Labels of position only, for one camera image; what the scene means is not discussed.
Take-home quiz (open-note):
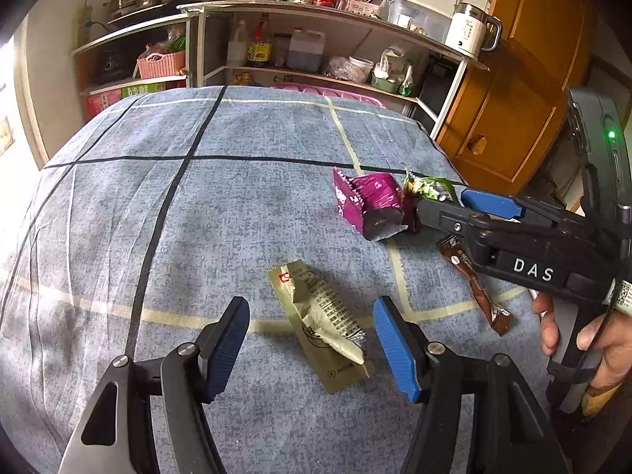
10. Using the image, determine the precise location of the white plastic bottle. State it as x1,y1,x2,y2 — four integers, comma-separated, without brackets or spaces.
226,20,248,67

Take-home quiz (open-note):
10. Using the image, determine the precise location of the brown coffee sachet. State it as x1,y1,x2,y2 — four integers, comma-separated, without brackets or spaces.
436,234,514,337

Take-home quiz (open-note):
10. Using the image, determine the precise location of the purple snack wrapper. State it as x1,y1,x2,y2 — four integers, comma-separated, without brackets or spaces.
332,167,420,243

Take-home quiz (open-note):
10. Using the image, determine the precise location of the white electric kettle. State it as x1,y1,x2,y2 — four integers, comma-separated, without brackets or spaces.
444,2,503,59

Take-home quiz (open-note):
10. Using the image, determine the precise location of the wooden cabinet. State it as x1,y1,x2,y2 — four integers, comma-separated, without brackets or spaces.
434,0,600,196

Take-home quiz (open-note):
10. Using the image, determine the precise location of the white round container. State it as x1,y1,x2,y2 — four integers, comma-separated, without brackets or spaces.
348,56,375,84

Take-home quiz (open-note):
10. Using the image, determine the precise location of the small white shelf unit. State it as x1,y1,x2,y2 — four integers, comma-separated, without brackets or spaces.
70,12,201,124

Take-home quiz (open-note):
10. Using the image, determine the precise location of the pink utensil holder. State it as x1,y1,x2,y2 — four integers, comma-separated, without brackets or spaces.
336,0,383,18

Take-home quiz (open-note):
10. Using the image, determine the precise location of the white printed bag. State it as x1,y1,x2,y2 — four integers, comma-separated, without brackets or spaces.
378,47,413,82

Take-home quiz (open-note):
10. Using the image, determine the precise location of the soy sauce bottle red cap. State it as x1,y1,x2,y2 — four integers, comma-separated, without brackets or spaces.
247,14,273,67

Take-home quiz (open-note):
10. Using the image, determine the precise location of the pink plastic stool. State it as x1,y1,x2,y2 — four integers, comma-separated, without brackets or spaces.
271,81,388,109

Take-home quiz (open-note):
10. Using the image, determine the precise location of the blue checked tablecloth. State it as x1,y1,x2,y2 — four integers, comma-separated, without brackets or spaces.
0,85,559,474

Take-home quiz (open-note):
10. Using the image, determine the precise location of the person's right hand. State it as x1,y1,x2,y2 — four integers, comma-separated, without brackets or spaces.
532,290,632,393

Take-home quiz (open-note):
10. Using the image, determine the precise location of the wall power strip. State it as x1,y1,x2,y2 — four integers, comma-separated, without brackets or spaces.
74,6,94,50

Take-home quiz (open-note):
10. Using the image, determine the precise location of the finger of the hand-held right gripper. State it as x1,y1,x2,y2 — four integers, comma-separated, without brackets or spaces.
459,186,588,230
416,199,509,277

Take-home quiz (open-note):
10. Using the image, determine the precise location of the green snack wrapper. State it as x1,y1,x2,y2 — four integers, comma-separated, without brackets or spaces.
402,169,462,204

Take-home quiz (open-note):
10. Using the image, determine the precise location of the pink woven basket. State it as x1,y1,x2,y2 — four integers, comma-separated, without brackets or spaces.
136,51,186,80

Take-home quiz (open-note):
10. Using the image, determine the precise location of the clear storage box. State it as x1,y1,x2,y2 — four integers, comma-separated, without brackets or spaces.
386,0,454,35

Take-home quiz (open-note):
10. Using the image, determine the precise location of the green and red box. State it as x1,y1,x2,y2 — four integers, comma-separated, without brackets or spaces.
88,81,188,119

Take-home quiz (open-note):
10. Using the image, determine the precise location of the crumpled clear plastic bag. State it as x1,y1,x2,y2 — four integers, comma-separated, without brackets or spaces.
323,56,354,80

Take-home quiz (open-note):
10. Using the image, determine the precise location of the translucent oil jug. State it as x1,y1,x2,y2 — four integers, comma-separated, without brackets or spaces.
286,28,327,72

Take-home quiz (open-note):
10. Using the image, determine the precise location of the black induction cooker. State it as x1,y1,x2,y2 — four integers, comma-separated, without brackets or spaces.
106,2,191,28

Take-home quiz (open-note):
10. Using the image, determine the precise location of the olive green wrapper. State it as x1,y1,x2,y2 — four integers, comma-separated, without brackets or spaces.
267,263,377,396

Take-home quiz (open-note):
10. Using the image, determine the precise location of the small black appliance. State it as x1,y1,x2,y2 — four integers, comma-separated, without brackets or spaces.
91,52,139,85

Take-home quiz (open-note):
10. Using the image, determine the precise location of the large white shelf unit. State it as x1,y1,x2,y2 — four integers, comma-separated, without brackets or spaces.
177,0,492,139

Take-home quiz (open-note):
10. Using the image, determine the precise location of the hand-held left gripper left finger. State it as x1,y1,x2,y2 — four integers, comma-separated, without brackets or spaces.
58,296,251,474

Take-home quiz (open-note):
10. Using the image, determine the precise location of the dark glass jar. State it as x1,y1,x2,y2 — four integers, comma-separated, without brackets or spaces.
273,34,292,67

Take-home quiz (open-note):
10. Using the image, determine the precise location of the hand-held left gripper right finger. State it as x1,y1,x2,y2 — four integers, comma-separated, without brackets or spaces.
372,296,574,474

